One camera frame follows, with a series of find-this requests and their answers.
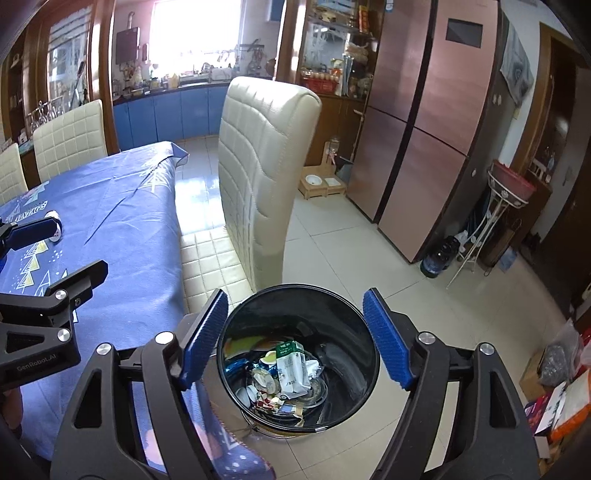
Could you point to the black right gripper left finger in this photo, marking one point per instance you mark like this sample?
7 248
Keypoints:
99 437

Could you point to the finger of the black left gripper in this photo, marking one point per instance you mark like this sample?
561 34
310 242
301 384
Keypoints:
16 236
81 283

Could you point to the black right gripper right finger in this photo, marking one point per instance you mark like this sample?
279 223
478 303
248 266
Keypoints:
490 437

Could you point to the green white milk carton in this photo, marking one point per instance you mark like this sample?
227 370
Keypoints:
295 369

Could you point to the black round trash bin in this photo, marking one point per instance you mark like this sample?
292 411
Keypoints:
329 328

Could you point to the cream chair left edge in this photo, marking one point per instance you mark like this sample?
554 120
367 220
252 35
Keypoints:
12 180

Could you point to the cardboard boxes pile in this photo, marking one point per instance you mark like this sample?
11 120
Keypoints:
556 413

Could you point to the plastic bag on floor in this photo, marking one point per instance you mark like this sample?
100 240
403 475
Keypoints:
560 359

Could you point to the cream chair far side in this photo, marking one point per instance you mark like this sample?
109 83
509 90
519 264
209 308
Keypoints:
70 140

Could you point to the blue water jug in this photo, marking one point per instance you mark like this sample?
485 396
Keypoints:
440 257

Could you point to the blue kitchen cabinets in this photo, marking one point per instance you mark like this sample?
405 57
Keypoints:
169 115

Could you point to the cream chair near bin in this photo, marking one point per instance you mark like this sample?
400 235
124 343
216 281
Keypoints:
266 132

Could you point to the white metal plant stand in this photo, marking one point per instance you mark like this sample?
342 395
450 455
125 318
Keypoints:
506 189

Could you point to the wooden pet feeder stand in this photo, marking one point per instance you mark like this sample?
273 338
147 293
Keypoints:
322 180

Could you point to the wooden display cabinet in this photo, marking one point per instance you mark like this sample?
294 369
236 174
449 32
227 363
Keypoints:
330 47

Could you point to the copper pink refrigerator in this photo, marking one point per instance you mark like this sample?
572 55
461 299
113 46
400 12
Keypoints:
433 75

